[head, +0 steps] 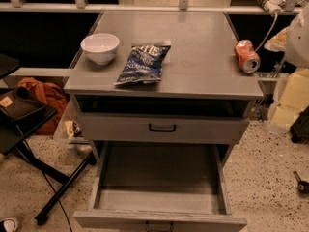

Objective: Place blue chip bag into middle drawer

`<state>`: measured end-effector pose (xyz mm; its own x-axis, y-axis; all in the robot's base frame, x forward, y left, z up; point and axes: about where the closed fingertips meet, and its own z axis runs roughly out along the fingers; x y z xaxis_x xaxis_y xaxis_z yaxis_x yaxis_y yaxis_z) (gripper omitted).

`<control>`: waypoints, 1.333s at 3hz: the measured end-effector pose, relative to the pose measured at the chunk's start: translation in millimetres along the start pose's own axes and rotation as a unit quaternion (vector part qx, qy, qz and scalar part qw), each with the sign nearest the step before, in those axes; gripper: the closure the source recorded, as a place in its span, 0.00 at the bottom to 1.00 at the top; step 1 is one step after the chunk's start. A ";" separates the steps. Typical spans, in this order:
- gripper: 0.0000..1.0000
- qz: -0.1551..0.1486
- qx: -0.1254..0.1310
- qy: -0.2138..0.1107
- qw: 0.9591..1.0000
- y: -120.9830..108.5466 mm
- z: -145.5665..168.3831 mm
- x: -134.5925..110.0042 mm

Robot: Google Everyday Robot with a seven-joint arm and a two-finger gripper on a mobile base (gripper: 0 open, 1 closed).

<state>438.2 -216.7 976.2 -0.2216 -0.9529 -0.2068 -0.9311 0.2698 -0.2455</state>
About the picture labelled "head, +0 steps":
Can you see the clear plastic bin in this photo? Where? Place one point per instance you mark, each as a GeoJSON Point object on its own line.
{"type": "Point", "coordinates": [67, 130]}

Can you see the black tool on floor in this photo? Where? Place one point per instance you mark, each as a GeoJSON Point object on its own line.
{"type": "Point", "coordinates": [302, 186]}

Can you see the grey drawer cabinet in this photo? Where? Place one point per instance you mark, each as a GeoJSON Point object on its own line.
{"type": "Point", "coordinates": [200, 75]}

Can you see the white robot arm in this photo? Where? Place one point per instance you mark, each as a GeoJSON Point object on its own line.
{"type": "Point", "coordinates": [293, 92]}

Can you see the crushed orange soda can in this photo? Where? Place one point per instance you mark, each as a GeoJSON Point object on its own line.
{"type": "Point", "coordinates": [248, 59]}

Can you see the black bag with tag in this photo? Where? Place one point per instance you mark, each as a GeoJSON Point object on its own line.
{"type": "Point", "coordinates": [17, 105]}

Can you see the white ceramic bowl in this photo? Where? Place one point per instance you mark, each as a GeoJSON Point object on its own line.
{"type": "Point", "coordinates": [100, 48]}

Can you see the white shoe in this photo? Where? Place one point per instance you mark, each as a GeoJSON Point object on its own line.
{"type": "Point", "coordinates": [9, 224]}

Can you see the closed upper grey drawer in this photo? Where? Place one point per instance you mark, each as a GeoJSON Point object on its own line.
{"type": "Point", "coordinates": [165, 129]}

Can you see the open middle grey drawer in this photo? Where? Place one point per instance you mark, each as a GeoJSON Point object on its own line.
{"type": "Point", "coordinates": [155, 187]}

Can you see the orange backpack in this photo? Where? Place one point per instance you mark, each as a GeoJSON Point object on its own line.
{"type": "Point", "coordinates": [50, 94]}

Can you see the white power strip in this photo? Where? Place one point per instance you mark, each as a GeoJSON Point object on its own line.
{"type": "Point", "coordinates": [272, 7]}

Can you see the blue chip bag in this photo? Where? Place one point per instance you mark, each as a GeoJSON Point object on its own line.
{"type": "Point", "coordinates": [143, 65]}

